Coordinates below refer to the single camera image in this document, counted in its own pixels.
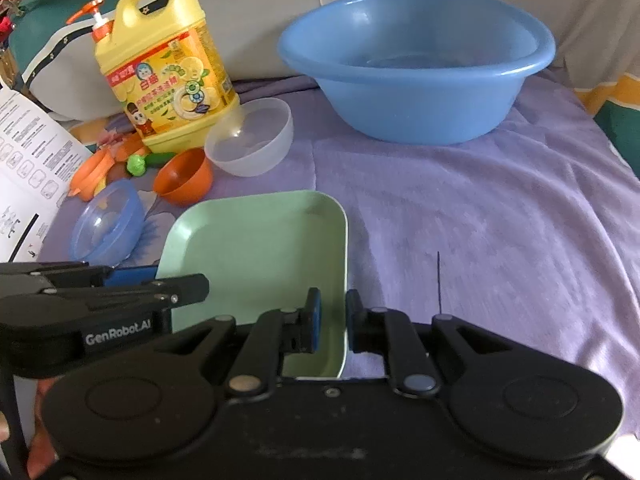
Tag clear plastic bowl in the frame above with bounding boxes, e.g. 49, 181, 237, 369
204, 97, 294, 177

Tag grey pillow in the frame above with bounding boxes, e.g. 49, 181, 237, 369
30, 0, 331, 122

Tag orange toy carrots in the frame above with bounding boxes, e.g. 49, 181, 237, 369
69, 151, 117, 199

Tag person's left hand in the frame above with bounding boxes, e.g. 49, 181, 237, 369
27, 377, 60, 470

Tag teal pillow with star trim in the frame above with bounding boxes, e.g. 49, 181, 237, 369
0, 0, 311, 88

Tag blue plastic basin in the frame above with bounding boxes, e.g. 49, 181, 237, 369
277, 0, 557, 147

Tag purple floral bedsheet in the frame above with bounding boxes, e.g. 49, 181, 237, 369
37, 67, 640, 441

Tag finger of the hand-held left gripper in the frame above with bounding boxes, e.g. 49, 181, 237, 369
40, 264, 158, 289
50, 274, 210, 311

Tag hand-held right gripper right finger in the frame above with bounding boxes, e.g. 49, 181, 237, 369
346, 290, 506, 398

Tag yellow detergent bottle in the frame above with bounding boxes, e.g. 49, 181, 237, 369
66, 0, 241, 155

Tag orange plastic bowl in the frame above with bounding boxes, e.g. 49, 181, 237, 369
152, 147, 214, 207

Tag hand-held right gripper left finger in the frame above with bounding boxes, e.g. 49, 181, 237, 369
165, 287, 322, 401

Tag teal yellow striped quilt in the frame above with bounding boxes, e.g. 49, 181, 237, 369
575, 72, 640, 181

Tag blue translucent bowl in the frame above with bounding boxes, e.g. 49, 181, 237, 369
69, 178, 147, 264

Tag orange toy slice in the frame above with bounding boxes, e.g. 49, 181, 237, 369
112, 135, 149, 161

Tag white pillow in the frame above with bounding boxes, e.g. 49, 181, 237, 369
300, 0, 640, 92

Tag white printed instruction sheet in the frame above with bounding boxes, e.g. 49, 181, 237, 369
0, 87, 108, 263

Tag green square plate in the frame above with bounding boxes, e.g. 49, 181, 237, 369
156, 190, 349, 380

